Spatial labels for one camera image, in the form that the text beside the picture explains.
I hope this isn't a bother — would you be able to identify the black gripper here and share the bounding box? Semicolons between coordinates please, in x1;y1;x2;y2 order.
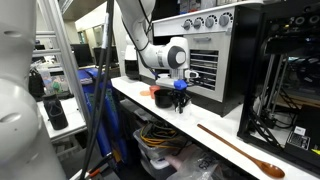
172;89;191;107

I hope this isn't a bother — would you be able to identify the white cup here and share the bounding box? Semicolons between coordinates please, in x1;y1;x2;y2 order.
175;101;192;119

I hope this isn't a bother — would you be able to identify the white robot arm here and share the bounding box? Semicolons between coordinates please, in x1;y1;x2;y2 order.
116;0;190;107

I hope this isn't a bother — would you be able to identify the black bowl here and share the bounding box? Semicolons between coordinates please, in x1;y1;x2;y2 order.
154;89;172;108

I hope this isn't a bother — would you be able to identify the orange plastic cup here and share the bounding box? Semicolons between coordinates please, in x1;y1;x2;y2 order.
149;85;160;99

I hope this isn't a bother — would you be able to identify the orange round lid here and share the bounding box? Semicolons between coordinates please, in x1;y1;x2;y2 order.
140;91;150;96

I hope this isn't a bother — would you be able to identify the clear plastic storage bin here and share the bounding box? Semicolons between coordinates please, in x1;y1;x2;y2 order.
133;129;187;180

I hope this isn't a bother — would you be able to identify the clear plastic bag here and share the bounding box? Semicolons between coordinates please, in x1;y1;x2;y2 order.
165;148;225;180

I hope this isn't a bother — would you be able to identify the white toy kitchen stove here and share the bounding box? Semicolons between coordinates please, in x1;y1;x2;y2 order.
138;0;264;118

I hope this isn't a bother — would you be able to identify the blue standing case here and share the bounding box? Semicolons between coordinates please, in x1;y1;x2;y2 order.
78;68;128;163

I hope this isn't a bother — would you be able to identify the long wooden spoon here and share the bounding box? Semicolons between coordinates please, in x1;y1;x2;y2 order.
198;124;285;179

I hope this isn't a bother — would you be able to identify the black water bottle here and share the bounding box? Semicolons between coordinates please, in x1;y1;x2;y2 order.
42;94;68;130

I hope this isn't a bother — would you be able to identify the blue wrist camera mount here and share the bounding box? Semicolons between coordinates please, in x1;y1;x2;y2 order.
174;80;187;90

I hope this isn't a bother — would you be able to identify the yellow cable bundle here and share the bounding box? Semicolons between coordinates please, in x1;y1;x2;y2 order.
139;121;188;149

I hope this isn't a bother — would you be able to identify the black 3D printer frame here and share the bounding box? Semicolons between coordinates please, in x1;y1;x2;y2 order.
237;0;320;176

